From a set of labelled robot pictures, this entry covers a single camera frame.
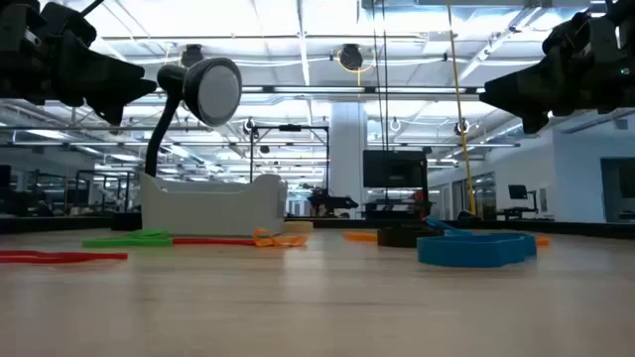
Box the yellow hanging cable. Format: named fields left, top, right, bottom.
left=445, top=0, right=477, bottom=215

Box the black aluminium table frame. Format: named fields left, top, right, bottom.
left=0, top=213, right=635, bottom=239

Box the small black monitor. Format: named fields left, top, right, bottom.
left=508, top=183, right=540, bottom=215

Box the black ceiling cord reel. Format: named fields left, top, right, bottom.
left=180, top=43, right=204, bottom=68
left=338, top=43, right=365, bottom=71

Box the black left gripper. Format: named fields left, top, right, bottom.
left=0, top=0, right=158, bottom=126

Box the black metal frame rig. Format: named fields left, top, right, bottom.
left=250, top=124, right=331, bottom=219

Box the green rubber band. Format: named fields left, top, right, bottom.
left=81, top=228, right=174, bottom=249

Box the black metal rack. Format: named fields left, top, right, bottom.
left=73, top=170, right=140, bottom=217

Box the white plastic bin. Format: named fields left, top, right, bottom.
left=139, top=173, right=289, bottom=238

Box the thin red rubber band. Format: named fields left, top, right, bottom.
left=0, top=250, right=129, bottom=265

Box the black rubber band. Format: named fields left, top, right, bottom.
left=376, top=225, right=445, bottom=249

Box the black gooseneck desk lamp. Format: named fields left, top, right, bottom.
left=109, top=57, right=243, bottom=232

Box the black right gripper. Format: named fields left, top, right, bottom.
left=478, top=0, right=635, bottom=135

